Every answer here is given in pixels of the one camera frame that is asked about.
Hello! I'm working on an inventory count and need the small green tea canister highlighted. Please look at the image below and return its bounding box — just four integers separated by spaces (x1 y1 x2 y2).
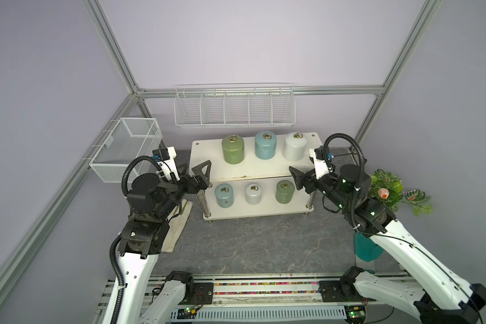
275 180 296 204

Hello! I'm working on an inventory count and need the artificial plant in black pot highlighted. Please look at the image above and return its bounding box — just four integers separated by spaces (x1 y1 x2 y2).
369 170 433 216

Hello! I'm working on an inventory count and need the large white tea canister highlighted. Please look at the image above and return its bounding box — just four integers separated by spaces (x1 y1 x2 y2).
283 132 307 161

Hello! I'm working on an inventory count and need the white two-tier shelf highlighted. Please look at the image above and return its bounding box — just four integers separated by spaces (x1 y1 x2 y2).
190 132 322 221

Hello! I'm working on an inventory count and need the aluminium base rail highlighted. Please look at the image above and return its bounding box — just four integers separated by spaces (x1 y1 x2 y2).
90 274 444 324

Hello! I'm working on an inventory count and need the beige work glove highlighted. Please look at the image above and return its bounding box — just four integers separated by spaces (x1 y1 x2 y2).
161 199 193 253

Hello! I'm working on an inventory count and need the white mesh wall basket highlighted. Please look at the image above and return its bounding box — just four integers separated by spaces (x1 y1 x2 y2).
89 117 163 184

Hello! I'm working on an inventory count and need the green rubber glove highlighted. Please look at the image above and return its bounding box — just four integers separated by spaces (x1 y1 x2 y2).
354 233 384 262

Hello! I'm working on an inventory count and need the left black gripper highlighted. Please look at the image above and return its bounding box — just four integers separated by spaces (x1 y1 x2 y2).
157 161 211 219

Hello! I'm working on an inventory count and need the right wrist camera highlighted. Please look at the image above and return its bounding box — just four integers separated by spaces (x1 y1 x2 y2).
309 146 333 180

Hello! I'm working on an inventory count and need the small blue tea canister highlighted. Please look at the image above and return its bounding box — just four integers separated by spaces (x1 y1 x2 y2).
215 183 234 209

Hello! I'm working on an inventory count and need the small white tea canister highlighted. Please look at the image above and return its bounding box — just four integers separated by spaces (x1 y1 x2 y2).
245 183 262 205

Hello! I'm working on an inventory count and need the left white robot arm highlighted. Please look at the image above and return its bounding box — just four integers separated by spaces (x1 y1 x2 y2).
103 150 212 323

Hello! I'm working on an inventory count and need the long white wire basket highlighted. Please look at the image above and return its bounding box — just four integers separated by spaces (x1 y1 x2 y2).
174 83 296 128

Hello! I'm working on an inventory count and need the aluminium cage frame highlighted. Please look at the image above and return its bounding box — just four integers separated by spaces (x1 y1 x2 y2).
0 1 425 323

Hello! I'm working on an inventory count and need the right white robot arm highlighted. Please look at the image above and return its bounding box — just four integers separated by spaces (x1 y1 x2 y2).
289 133 486 323

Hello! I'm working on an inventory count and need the large green tea canister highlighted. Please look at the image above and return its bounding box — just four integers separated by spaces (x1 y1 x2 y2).
221 134 244 164

